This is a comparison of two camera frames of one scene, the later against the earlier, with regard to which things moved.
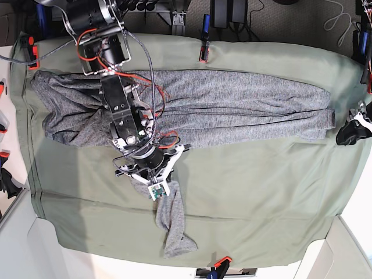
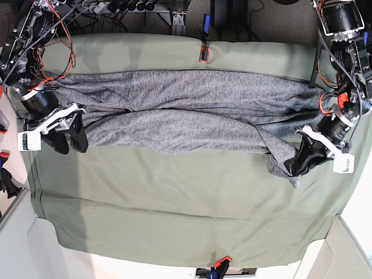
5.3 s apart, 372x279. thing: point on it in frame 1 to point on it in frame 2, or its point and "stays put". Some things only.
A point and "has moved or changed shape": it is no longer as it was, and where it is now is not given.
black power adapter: (220, 14) stays put
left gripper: (151, 165) to (42, 110)
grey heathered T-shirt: (187, 108) has moved or changed shape
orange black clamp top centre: (204, 49) stays put
